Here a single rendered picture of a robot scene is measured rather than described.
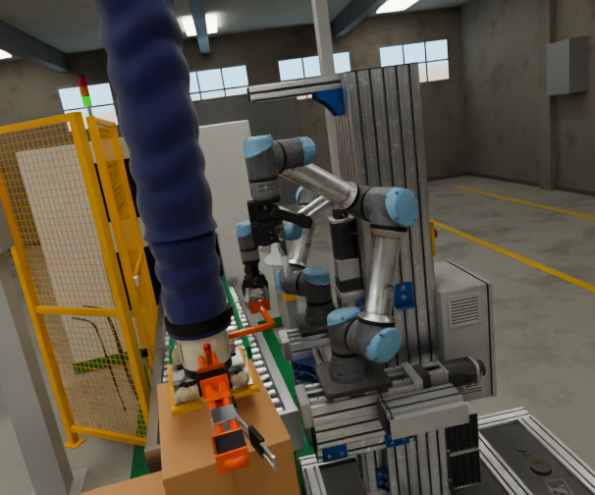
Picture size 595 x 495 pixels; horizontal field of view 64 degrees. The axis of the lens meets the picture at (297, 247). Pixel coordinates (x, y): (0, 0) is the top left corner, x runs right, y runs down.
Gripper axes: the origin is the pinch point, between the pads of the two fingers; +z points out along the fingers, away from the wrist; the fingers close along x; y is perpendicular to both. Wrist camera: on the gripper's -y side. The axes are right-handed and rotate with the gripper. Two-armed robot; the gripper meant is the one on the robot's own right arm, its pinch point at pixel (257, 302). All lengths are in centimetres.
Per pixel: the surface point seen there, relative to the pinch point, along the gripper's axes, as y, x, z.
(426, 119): -877, 635, -27
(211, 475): 60, -33, 28
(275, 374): -44, 10, 59
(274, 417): 47, -9, 24
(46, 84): -1004, -201, -221
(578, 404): -14, 187, 120
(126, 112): 36, -34, -81
